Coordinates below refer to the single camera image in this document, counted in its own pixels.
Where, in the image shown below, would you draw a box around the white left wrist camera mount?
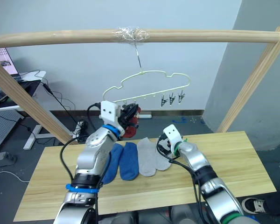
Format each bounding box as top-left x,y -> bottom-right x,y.
99,100 -> 126,138

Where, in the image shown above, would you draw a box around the grey sock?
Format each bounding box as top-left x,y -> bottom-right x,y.
137,137 -> 157,177
154,137 -> 173,172

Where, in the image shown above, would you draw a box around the computer monitor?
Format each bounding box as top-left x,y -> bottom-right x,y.
0,48 -> 21,77

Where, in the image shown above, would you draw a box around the red sock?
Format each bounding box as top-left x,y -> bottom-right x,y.
124,105 -> 141,139

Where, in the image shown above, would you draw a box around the grey perforated panel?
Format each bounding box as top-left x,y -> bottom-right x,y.
0,111 -> 24,152

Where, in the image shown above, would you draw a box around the clear tape wrap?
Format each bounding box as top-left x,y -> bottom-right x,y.
113,26 -> 151,44

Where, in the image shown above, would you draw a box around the white floor cable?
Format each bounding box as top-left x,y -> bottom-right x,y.
0,171 -> 30,182

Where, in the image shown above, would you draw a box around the black floor cables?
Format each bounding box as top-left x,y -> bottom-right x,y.
35,70 -> 89,138

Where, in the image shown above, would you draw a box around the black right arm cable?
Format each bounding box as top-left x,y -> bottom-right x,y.
155,137 -> 210,224

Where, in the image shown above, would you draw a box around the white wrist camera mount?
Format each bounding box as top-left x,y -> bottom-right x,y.
99,100 -> 126,138
162,125 -> 185,156

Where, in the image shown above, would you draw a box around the wooden hanging rod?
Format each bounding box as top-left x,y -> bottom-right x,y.
0,27 -> 280,49

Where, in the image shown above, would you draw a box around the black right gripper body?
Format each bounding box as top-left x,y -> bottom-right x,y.
156,137 -> 172,157

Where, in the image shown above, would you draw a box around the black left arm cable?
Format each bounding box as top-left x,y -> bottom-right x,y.
60,102 -> 102,185

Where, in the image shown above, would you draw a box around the grey box with red button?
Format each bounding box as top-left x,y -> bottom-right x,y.
0,151 -> 17,168

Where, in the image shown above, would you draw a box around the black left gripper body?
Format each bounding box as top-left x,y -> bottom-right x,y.
118,109 -> 132,132

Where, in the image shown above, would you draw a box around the cream wire clip hanger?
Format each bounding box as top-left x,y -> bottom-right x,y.
102,43 -> 192,105

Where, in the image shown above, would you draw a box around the green wrist cable tie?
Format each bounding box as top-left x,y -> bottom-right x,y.
171,138 -> 189,157

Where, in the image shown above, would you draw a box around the white desk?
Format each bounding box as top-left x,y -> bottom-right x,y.
0,70 -> 54,150

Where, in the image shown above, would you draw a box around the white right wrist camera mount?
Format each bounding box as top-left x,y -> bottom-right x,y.
162,125 -> 185,156

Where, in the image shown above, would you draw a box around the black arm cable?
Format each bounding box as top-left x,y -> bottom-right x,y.
60,102 -> 102,185
155,137 -> 210,224

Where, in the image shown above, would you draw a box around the dark rounded shape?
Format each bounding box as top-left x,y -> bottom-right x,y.
98,211 -> 138,224

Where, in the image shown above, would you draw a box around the black and white sneaker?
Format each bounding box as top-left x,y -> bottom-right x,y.
241,197 -> 268,214

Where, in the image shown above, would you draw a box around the blue sock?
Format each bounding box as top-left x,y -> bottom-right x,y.
102,143 -> 124,185
119,141 -> 140,182

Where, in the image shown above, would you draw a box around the slanted wooden rack post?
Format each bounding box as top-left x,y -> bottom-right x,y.
0,55 -> 74,146
216,25 -> 280,134

